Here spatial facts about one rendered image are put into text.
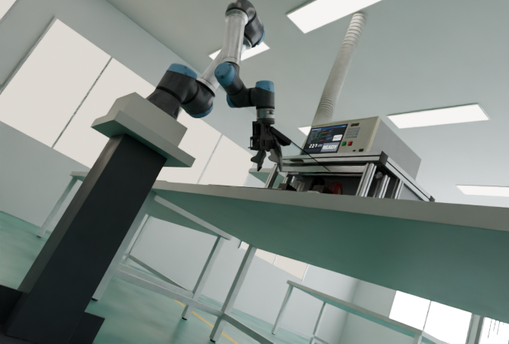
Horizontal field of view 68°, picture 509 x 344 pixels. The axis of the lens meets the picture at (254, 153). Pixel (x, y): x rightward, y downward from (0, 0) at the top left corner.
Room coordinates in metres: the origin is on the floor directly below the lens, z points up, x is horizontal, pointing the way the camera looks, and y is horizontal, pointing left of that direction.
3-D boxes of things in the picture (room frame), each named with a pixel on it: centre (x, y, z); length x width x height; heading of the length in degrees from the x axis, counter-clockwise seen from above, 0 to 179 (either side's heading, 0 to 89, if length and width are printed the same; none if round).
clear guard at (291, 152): (1.75, -0.16, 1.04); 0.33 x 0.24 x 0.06; 120
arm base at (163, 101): (1.41, 0.40, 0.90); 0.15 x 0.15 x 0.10
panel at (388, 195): (1.77, -0.43, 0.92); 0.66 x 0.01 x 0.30; 30
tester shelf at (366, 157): (1.80, -0.49, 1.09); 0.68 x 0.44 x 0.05; 30
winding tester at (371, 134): (1.79, -0.50, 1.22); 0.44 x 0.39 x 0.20; 30
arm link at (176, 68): (1.41, 0.40, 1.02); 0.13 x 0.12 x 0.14; 148
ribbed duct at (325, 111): (3.05, -0.41, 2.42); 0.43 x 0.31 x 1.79; 30
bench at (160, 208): (3.79, 0.81, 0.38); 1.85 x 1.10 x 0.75; 30
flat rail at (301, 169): (1.69, -0.30, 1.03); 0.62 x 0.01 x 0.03; 30
